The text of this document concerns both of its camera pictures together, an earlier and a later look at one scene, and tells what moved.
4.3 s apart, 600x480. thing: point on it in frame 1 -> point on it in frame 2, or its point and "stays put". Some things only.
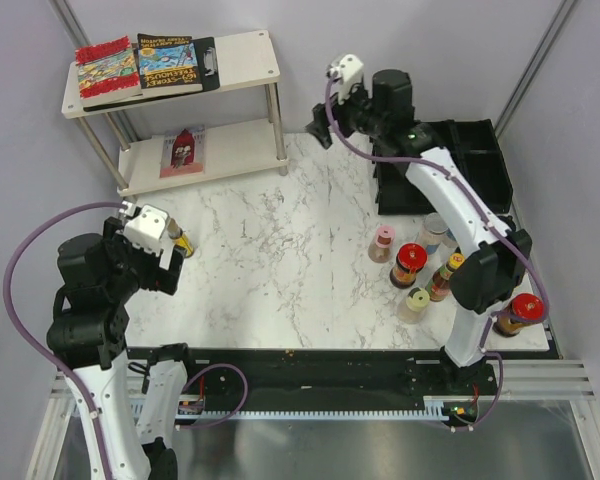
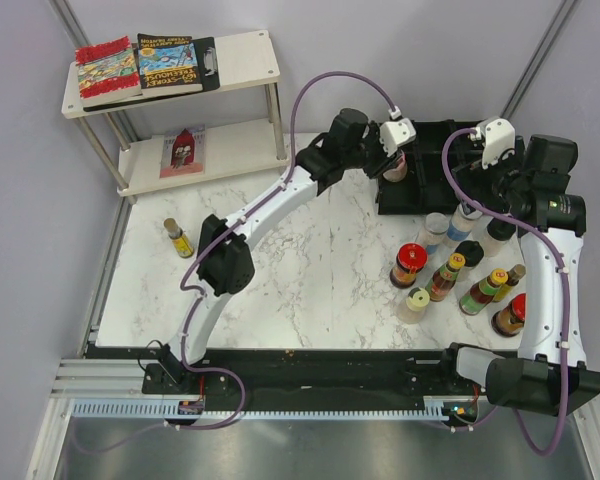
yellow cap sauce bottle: [438, 288] stays put
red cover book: [107, 72] stays put
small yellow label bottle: [180, 238] stays put
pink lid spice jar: [381, 249] -> [397, 173]
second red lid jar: [521, 311] stays put
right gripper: [356, 93] -> [472, 176]
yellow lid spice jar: [413, 309] stays put
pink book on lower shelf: [183, 152] stays put
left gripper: [158, 277] -> [385, 162]
